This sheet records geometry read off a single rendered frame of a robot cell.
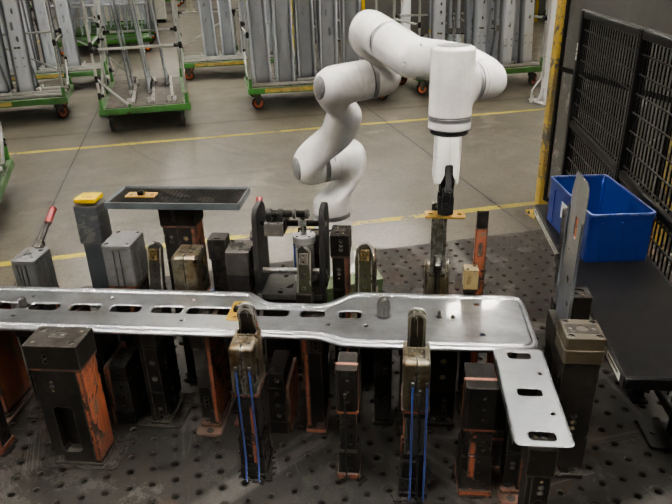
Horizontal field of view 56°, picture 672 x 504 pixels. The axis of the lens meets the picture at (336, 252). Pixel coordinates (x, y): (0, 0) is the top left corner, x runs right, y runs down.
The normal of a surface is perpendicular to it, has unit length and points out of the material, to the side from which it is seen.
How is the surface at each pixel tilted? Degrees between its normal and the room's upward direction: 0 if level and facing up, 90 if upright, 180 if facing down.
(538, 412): 0
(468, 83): 90
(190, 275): 90
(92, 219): 90
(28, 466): 0
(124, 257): 90
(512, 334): 0
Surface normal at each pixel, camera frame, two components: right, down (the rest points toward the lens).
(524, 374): -0.03, -0.90
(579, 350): -0.10, 0.40
